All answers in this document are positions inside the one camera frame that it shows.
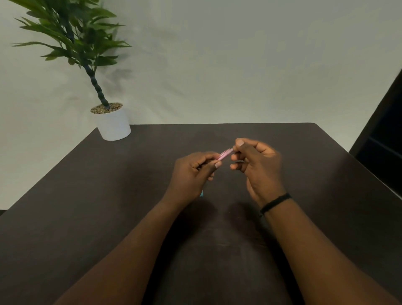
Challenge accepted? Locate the dark cabinet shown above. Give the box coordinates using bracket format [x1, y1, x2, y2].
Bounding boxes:
[349, 68, 402, 200]

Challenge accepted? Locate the person's left hand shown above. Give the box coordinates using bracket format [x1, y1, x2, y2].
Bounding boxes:
[163, 152, 223, 209]

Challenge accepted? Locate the person's left forearm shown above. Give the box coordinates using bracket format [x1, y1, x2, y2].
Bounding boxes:
[53, 199, 189, 305]

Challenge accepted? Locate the person's right hand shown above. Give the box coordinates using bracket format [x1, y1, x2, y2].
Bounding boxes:
[230, 138, 287, 208]

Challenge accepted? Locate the person's right forearm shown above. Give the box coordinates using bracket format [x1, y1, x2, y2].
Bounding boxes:
[263, 197, 402, 305]

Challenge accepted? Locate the green artificial plant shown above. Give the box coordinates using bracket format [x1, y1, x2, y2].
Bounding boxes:
[7, 0, 132, 110]

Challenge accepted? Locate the black wristband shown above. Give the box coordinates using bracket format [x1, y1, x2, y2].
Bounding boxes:
[259, 193, 292, 218]

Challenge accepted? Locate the white plant pot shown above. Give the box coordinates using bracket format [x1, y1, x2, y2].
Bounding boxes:
[90, 102, 132, 141]

